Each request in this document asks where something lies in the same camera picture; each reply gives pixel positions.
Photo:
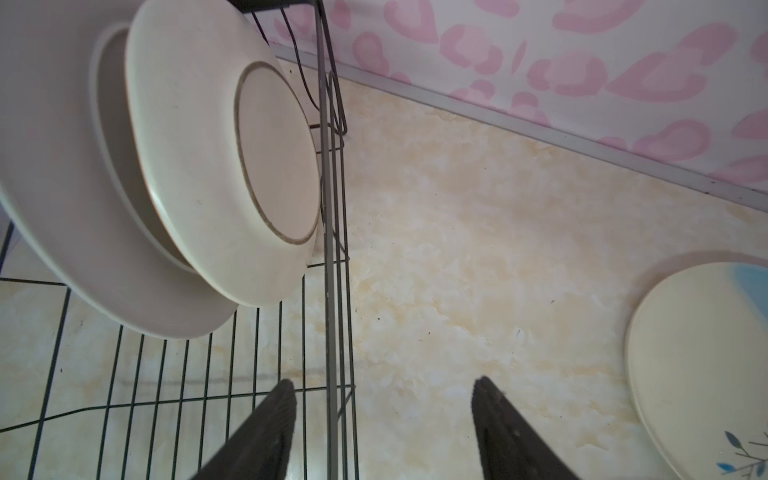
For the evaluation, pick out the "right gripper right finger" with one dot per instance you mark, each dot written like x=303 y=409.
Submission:
x=509 y=448

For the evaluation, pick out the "cream blue plate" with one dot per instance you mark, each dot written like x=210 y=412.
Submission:
x=696 y=362

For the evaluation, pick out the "white green-rimmed plate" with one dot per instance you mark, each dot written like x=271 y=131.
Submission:
x=70 y=176

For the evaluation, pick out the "black wire dish rack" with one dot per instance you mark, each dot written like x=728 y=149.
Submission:
x=143 y=160

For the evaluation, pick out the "star patterned plate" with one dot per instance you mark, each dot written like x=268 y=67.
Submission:
x=224 y=146

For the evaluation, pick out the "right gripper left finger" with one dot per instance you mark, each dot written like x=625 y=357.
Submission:
x=260 y=448

